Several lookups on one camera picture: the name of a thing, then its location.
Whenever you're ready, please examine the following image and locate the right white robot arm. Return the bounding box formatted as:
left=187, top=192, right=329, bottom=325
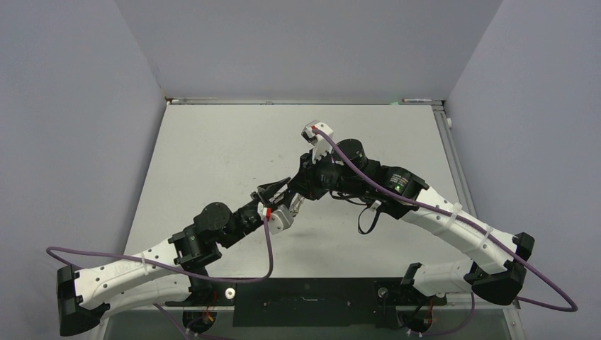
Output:
left=288, top=139, right=534, bottom=305

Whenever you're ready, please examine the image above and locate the aluminium frame rail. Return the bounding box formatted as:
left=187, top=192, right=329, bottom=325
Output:
left=431, top=101, right=522, bottom=311

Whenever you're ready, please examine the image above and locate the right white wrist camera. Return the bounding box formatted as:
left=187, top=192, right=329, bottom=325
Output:
left=301, top=120, right=334, bottom=164

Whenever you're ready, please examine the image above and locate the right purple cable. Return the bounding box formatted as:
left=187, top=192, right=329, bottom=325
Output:
left=312, top=126, right=578, bottom=337

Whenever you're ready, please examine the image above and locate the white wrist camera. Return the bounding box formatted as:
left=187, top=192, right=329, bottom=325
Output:
left=257, top=203, right=294, bottom=234
left=301, top=120, right=334, bottom=164

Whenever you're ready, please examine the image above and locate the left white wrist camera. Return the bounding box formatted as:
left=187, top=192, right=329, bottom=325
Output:
left=257, top=203, right=294, bottom=234

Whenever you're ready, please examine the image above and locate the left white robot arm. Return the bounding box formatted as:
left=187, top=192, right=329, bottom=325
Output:
left=57, top=178, right=303, bottom=336

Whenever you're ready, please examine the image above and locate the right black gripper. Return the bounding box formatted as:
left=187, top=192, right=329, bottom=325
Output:
left=288, top=146, right=365, bottom=201

